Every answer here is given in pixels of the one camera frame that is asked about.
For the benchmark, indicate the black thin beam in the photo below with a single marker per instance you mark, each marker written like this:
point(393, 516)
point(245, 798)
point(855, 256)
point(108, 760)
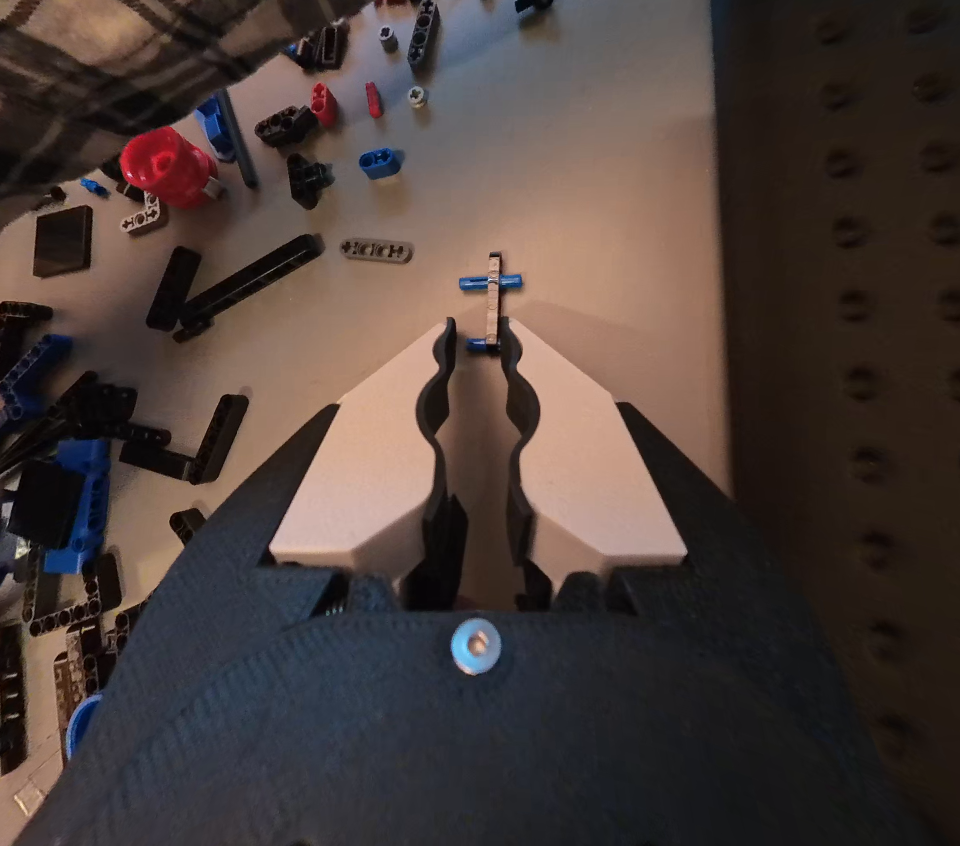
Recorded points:
point(493, 306)

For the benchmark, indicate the blue angled beam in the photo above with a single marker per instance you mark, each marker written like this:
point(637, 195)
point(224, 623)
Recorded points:
point(34, 366)

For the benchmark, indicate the red short beam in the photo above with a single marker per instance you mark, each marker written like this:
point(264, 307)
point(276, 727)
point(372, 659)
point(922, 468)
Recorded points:
point(322, 103)

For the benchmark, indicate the blue toy panel piece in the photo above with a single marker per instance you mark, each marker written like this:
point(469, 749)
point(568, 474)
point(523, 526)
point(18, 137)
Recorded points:
point(94, 501)

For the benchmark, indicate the light grey angled beam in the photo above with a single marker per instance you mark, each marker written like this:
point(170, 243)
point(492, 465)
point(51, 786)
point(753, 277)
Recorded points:
point(142, 220)

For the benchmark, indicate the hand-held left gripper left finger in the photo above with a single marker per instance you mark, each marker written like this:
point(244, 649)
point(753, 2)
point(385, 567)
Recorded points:
point(352, 486)

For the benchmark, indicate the grey thin beam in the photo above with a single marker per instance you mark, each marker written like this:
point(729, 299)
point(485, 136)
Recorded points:
point(424, 36)

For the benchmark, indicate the small blue curved panel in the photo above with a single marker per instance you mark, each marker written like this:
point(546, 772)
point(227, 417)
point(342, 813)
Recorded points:
point(214, 126)

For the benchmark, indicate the long black axle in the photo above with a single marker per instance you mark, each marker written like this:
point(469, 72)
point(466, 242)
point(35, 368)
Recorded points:
point(240, 148)

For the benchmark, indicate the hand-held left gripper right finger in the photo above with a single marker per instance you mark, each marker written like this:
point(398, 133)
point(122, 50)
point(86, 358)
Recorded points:
point(607, 486)

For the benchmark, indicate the blue small connector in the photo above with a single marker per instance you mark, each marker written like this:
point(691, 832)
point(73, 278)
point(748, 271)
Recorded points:
point(381, 163)

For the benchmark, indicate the grey small connector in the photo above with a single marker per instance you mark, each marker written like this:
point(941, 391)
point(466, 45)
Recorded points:
point(376, 251)

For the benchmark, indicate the blue toy wheel hub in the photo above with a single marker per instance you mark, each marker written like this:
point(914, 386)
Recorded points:
point(81, 726)

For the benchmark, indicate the blue toy pin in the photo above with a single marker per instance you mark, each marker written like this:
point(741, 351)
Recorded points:
point(472, 281)
point(475, 343)

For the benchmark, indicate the scattered black toy beams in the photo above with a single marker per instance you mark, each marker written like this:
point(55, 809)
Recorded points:
point(247, 280)

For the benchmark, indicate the black square panel piece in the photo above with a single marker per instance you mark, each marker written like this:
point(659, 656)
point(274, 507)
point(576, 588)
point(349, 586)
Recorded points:
point(45, 505)
point(64, 242)

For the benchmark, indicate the red toy wheel hub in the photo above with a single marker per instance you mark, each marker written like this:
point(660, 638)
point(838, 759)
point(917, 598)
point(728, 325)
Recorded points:
point(161, 163)

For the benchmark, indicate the grey desk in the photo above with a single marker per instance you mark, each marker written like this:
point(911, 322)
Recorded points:
point(600, 186)

